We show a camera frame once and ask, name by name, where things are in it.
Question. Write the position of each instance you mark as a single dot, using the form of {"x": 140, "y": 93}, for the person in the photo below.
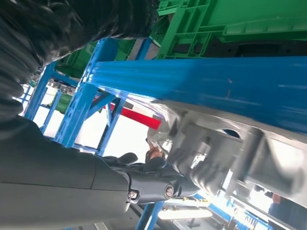
{"x": 154, "y": 152}
{"x": 289, "y": 212}

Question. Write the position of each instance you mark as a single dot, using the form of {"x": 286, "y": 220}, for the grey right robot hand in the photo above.
{"x": 48, "y": 190}

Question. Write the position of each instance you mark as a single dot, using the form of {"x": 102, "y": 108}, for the ceiling light strip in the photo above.
{"x": 184, "y": 214}

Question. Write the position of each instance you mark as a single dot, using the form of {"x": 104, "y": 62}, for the long red barrier belt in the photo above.
{"x": 141, "y": 119}

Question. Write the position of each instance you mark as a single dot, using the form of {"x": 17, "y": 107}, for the blue metal shelf rack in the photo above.
{"x": 191, "y": 82}

